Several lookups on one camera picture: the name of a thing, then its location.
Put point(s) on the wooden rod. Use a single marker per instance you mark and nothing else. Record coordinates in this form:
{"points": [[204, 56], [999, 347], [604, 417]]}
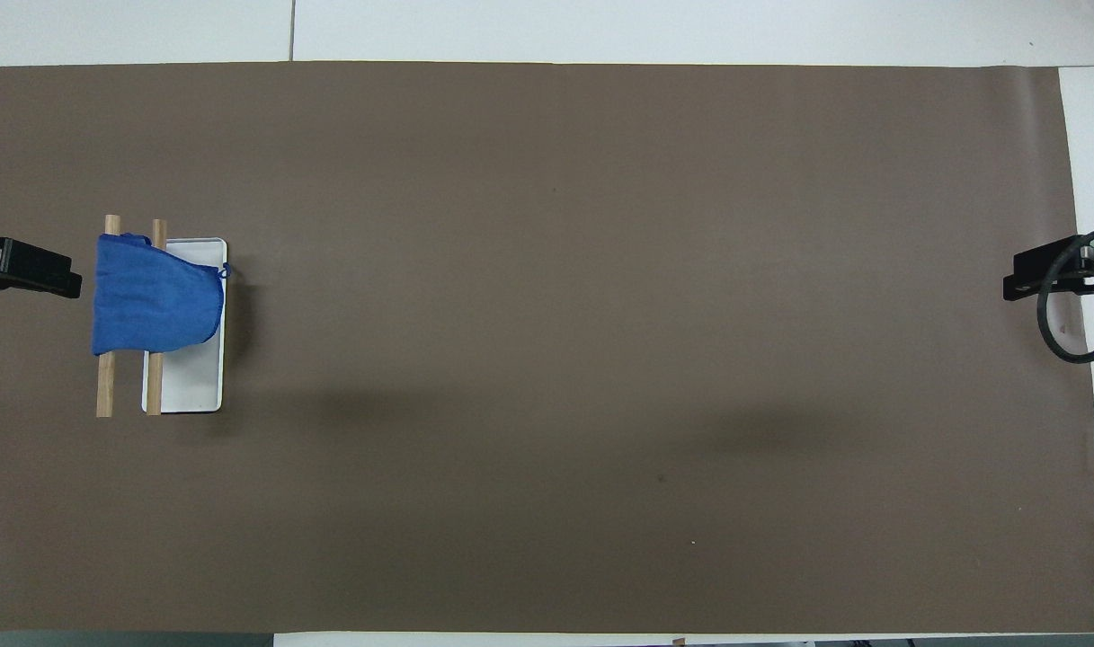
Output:
{"points": [[154, 386], [105, 386]]}

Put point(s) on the black stand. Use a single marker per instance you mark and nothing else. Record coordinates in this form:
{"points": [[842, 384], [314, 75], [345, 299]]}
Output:
{"points": [[1023, 274], [34, 268]]}

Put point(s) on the white rack base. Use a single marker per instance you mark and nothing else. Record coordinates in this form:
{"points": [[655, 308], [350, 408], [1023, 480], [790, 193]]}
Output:
{"points": [[196, 377]]}

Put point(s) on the blue towel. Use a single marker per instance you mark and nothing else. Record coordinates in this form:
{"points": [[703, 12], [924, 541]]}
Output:
{"points": [[155, 296]]}

